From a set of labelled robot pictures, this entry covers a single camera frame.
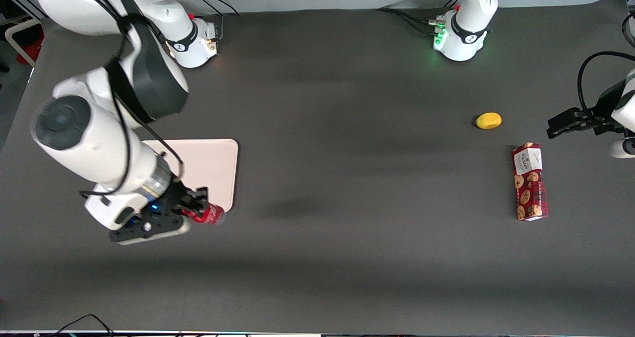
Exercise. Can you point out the red background object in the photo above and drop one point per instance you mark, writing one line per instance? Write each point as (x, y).
(31, 46)

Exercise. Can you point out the yellow lemon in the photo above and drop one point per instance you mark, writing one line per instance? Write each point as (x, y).
(488, 120)

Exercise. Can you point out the red cookie box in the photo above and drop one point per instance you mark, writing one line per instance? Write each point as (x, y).
(530, 183)

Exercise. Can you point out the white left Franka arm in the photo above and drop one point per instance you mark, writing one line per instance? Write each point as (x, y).
(469, 9)

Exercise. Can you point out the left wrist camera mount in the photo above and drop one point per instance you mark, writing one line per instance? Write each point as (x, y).
(622, 148)

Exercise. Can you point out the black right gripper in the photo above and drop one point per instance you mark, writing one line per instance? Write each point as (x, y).
(177, 194)

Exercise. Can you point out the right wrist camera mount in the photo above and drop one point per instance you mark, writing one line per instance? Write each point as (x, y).
(149, 228)

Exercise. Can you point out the white metal frame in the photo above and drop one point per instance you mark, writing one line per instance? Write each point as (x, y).
(12, 29)

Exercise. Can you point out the beige plastic tray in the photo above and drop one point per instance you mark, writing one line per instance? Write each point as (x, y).
(213, 163)

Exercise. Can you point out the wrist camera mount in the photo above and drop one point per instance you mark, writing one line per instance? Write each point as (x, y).
(622, 148)
(149, 228)

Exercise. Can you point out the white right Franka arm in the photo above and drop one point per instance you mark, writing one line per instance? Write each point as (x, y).
(104, 138)

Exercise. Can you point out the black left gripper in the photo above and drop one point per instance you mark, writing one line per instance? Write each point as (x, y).
(603, 103)

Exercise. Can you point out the red coke bottle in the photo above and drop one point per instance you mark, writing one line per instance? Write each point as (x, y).
(214, 214)

